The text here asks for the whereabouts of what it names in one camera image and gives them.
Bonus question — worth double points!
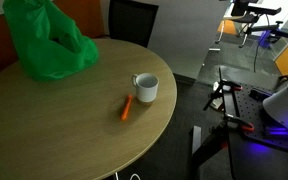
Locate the green plastic bag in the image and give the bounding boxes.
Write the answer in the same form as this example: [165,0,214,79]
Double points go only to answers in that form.
[2,0,100,82]

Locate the black office chair metal legs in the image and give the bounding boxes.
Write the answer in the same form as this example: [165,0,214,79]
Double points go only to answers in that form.
[215,0,283,48]

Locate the orange marker pen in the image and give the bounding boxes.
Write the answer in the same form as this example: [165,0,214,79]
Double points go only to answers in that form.
[120,94,134,122]

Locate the white ceramic mug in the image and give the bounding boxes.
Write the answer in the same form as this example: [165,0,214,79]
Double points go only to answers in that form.
[131,72,160,105]

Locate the black camera stand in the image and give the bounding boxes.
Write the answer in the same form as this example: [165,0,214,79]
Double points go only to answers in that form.
[202,66,226,112]

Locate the small black box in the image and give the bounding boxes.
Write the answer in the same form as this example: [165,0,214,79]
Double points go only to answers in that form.
[248,87,274,102]

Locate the black mesh chair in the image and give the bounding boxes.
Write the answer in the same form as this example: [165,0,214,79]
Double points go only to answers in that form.
[107,0,160,49]

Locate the white floor cable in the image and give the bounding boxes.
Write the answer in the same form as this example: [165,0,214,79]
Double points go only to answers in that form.
[114,171,142,180]

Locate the black clamp orange tips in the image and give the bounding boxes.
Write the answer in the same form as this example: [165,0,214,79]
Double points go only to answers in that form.
[223,113,256,133]
[221,79,244,92]

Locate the black cart frame leg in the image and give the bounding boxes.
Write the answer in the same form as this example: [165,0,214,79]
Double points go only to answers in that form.
[187,118,232,180]

